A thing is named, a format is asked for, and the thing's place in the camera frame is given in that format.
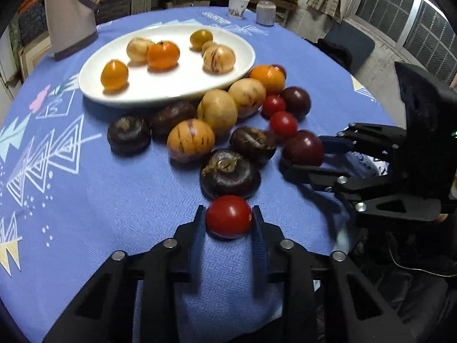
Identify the thin cable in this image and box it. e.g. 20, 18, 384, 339
387, 236, 457, 276

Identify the yellow-orange citrus fruit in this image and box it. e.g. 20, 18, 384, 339
101, 60, 129, 91
189, 29, 214, 51

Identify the large tan pepino melon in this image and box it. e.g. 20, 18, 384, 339
203, 44, 236, 75

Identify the dark blue chair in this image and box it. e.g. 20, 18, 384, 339
323, 22, 376, 72

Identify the beige thermos flask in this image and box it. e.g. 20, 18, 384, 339
43, 0, 99, 61

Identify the small striped pepino melon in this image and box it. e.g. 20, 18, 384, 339
167, 119, 216, 162

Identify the white oval plate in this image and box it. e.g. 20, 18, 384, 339
79, 23, 256, 108

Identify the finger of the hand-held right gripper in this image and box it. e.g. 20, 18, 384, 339
286, 166, 443, 218
318, 123, 408, 167

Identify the grey drink can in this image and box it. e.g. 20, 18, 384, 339
256, 0, 276, 26

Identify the window with metal grille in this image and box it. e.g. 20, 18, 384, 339
353, 0, 457, 83

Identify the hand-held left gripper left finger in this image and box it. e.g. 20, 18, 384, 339
43, 205, 208, 343

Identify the dark brown water chestnut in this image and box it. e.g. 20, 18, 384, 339
150, 101, 204, 136
107, 115, 151, 155
229, 126, 278, 164
199, 149, 261, 201

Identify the large orange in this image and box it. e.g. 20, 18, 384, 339
248, 64, 286, 94

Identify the blue printed tablecloth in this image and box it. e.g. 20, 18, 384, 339
0, 5, 397, 333

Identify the small orange tangerine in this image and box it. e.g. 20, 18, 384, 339
147, 41, 180, 71

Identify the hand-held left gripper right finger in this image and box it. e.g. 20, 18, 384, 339
250, 205, 418, 343

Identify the white picture frame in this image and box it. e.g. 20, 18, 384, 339
18, 36, 54, 79

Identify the pale yellow pepino melon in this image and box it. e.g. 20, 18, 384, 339
126, 38, 155, 63

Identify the dark red plum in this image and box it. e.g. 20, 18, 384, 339
279, 86, 311, 120
281, 130, 325, 168

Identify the plain yellow pepino melon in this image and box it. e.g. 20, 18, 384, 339
197, 89, 238, 134

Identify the striped yellow pepino melon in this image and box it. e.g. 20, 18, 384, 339
228, 78, 266, 118

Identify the black clothing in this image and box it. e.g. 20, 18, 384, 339
303, 37, 358, 75

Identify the white paper cup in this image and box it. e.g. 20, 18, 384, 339
228, 0, 250, 18

